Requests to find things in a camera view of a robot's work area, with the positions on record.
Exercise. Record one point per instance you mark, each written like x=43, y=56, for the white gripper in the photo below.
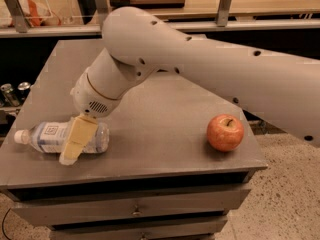
x=87, y=99

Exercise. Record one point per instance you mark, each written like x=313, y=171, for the clear plastic water bottle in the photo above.
x=48, y=137

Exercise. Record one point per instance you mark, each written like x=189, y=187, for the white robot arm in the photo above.
x=282, y=89

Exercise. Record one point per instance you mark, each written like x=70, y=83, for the right soda can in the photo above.
x=24, y=89

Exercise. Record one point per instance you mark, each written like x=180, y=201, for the soda can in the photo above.
x=9, y=94
x=24, y=89

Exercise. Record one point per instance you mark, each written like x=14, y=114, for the left soda can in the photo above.
x=9, y=94

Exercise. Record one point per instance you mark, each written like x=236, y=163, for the grey drawer cabinet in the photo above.
x=158, y=180

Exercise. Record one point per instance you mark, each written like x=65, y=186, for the orange white bag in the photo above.
x=37, y=14

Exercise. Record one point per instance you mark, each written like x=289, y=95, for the red apple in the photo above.
x=225, y=132

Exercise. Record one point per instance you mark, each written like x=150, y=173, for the grey shelf rail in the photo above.
x=84, y=17

